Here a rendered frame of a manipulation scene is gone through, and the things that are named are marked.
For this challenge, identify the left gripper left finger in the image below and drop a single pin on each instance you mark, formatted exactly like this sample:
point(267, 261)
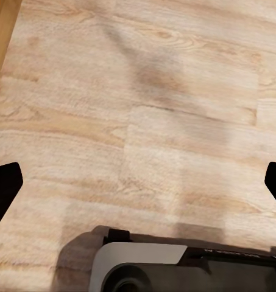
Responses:
point(11, 181)

